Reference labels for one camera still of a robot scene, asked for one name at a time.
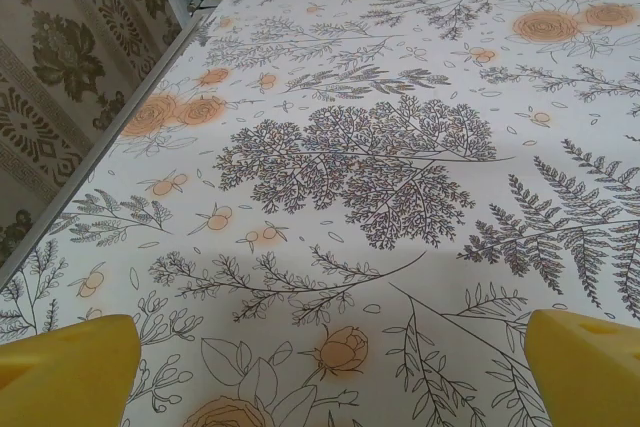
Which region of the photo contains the floral patterned tablecloth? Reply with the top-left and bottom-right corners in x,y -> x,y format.
0,0 -> 640,427

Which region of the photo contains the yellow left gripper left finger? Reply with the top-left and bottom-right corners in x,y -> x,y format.
0,314 -> 143,427

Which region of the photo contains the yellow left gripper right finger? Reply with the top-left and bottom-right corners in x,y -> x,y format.
527,310 -> 640,427

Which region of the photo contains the aluminium side rail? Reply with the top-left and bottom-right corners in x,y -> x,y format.
0,9 -> 216,298

